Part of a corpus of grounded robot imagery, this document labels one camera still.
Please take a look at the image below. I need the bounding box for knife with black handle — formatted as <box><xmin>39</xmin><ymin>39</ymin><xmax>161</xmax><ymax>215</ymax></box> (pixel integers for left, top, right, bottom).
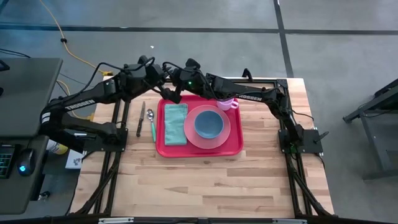
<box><xmin>136</xmin><ymin>100</ymin><xmax>146</xmax><ymax>138</ymax></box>

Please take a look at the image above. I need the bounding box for silver metal bracket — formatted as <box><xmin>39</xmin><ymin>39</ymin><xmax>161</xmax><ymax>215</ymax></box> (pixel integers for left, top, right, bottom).
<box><xmin>98</xmin><ymin>217</ymin><xmax>134</xmax><ymax>224</ymax></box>
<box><xmin>272</xmin><ymin>218</ymin><xmax>308</xmax><ymax>224</ymax></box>

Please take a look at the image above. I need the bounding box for dark metal stand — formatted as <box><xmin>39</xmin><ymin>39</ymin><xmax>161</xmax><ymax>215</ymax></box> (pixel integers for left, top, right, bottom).
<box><xmin>343</xmin><ymin>77</ymin><xmax>398</xmax><ymax>181</ymax></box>

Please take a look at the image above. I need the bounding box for yellow extension cable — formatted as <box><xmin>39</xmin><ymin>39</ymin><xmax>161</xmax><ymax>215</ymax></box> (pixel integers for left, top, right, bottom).
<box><xmin>39</xmin><ymin>0</ymin><xmax>114</xmax><ymax>77</ymax></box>
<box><xmin>56</xmin><ymin>79</ymin><xmax>95</xmax><ymax>123</ymax></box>

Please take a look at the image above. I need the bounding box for grey desk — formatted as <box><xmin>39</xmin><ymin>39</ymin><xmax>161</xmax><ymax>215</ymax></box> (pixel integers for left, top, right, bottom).
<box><xmin>0</xmin><ymin>57</ymin><xmax>63</xmax><ymax>215</ymax></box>

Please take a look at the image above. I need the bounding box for white paper card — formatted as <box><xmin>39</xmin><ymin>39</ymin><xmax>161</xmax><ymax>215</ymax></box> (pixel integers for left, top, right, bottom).
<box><xmin>64</xmin><ymin>149</ymin><xmax>85</xmax><ymax>170</ymax></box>

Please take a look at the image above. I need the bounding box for teal cloth napkin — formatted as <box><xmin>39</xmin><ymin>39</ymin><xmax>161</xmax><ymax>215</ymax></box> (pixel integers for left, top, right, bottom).
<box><xmin>164</xmin><ymin>103</ymin><xmax>189</xmax><ymax>146</ymax></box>

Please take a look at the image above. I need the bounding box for black floor cable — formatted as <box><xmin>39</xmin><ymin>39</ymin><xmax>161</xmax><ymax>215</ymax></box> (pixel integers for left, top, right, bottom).
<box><xmin>0</xmin><ymin>48</ymin><xmax>32</xmax><ymax>60</ymax></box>

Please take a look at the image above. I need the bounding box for spoon with teal handle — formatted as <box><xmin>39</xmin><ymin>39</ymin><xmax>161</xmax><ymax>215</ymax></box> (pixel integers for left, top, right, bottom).
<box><xmin>146</xmin><ymin>108</ymin><xmax>157</xmax><ymax>143</ymax></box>

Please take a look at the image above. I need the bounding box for black computer mouse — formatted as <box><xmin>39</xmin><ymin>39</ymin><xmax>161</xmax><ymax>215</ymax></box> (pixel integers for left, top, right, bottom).
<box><xmin>17</xmin><ymin>148</ymin><xmax>36</xmax><ymax>177</ymax></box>

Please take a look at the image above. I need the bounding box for backlit keyboard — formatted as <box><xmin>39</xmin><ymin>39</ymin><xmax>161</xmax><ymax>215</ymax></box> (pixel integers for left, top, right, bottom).
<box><xmin>0</xmin><ymin>146</ymin><xmax>16</xmax><ymax>180</ymax></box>

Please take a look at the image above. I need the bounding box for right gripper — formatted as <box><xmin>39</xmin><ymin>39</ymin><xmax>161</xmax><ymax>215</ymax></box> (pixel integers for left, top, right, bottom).
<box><xmin>169</xmin><ymin>58</ymin><xmax>206</xmax><ymax>105</ymax></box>

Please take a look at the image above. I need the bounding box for yellow and white container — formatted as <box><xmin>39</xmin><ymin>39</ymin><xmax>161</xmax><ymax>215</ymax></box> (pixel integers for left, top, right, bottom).
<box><xmin>46</xmin><ymin>139</ymin><xmax>69</xmax><ymax>156</ymax></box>

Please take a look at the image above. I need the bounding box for black lever clamp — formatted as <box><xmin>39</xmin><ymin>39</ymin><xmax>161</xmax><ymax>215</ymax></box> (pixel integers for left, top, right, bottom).
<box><xmin>313</xmin><ymin>131</ymin><xmax>330</xmax><ymax>145</ymax></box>

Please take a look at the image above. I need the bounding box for pink mug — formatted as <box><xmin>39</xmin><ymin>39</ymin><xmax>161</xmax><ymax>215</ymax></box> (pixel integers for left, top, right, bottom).
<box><xmin>216</xmin><ymin>97</ymin><xmax>239</xmax><ymax>112</ymax></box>

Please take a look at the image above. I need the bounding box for pink plate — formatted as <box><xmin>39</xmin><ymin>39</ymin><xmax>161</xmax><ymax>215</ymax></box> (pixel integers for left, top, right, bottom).
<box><xmin>183</xmin><ymin>105</ymin><xmax>231</xmax><ymax>150</ymax></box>

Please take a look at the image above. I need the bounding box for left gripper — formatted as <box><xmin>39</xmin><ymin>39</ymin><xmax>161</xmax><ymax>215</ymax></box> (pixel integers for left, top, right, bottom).
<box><xmin>136</xmin><ymin>62</ymin><xmax>172</xmax><ymax>97</ymax></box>

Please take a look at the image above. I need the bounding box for red plastic tray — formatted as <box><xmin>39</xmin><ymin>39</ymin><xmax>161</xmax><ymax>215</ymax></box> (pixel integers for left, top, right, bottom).
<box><xmin>155</xmin><ymin>94</ymin><xmax>244</xmax><ymax>159</ymax></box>

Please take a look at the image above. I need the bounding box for blue bowl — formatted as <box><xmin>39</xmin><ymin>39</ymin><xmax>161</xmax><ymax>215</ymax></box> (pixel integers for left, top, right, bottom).
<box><xmin>193</xmin><ymin>111</ymin><xmax>224</xmax><ymax>139</ymax></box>

